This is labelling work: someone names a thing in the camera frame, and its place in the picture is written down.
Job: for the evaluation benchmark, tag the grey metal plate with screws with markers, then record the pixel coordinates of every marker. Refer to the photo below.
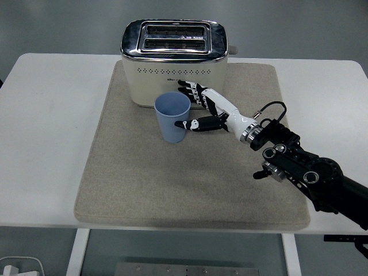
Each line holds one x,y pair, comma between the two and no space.
187,270

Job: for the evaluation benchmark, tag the white power adapter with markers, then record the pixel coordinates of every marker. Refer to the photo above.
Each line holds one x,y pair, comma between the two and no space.
10,270

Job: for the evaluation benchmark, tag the blue ribbed cup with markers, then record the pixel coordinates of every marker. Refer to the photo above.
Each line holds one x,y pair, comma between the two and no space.
169,126

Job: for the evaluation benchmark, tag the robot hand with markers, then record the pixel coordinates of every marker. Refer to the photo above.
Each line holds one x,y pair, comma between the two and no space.
234,120

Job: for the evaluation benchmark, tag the white table leg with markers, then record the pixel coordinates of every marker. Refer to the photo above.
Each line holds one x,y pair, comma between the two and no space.
77,253
291,256

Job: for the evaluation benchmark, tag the cream and chrome toaster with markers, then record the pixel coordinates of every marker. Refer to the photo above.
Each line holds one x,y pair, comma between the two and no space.
155,83

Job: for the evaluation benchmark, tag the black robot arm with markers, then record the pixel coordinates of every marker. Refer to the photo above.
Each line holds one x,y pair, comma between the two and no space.
316,169

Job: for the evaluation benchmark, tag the beige felt mat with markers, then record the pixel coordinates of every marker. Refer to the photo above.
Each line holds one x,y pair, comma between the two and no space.
172,178

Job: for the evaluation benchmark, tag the black table control panel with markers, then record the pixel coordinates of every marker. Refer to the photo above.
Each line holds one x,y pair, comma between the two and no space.
342,238

